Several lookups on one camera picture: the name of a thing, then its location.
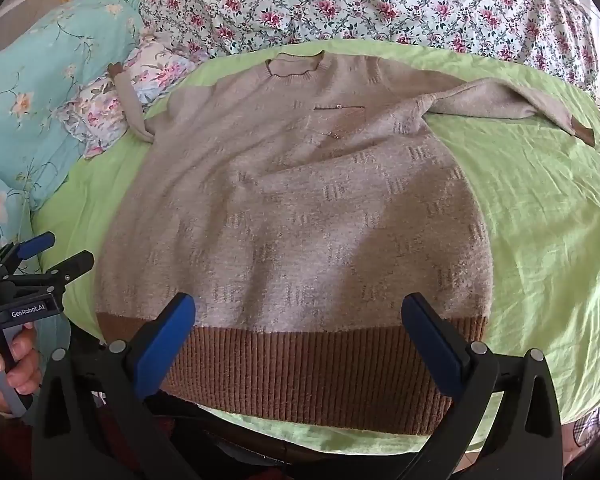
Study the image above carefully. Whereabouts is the red rose floral quilt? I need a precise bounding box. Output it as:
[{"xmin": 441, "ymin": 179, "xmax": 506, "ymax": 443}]
[{"xmin": 139, "ymin": 0, "xmax": 600, "ymax": 102}]

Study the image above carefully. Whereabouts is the light green bed sheet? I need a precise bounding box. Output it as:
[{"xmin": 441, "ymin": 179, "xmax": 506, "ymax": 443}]
[{"xmin": 30, "ymin": 39, "xmax": 600, "ymax": 457}]

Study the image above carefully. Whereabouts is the beige knit sweater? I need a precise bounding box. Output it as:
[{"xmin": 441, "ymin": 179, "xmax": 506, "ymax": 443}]
[{"xmin": 94, "ymin": 50, "xmax": 596, "ymax": 436}]

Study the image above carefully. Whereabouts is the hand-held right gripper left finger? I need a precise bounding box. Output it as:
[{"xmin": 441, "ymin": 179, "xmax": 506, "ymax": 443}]
[{"xmin": 31, "ymin": 292, "xmax": 202, "ymax": 480}]

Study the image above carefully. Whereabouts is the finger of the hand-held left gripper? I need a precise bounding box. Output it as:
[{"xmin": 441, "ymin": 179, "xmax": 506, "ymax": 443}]
[
  {"xmin": 0, "ymin": 232, "xmax": 56, "ymax": 281},
  {"xmin": 10, "ymin": 249, "xmax": 95, "ymax": 306}
]

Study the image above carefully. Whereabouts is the person's left hand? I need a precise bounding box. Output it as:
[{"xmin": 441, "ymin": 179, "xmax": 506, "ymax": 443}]
[{"xmin": 0, "ymin": 322, "xmax": 44, "ymax": 412}]

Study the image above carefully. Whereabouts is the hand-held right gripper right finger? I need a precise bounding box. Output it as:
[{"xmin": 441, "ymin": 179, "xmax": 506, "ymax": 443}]
[{"xmin": 394, "ymin": 292, "xmax": 567, "ymax": 480}]

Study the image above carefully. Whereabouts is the teal floral blanket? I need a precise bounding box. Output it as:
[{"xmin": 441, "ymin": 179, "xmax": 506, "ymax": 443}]
[{"xmin": 0, "ymin": 0, "xmax": 152, "ymax": 267}]

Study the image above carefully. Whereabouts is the pastel floral pillow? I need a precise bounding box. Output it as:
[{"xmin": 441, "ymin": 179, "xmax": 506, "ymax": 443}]
[{"xmin": 55, "ymin": 29, "xmax": 212, "ymax": 161}]

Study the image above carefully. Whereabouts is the checked cloth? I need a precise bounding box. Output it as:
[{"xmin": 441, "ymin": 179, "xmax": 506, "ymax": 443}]
[{"xmin": 569, "ymin": 404, "xmax": 600, "ymax": 462}]

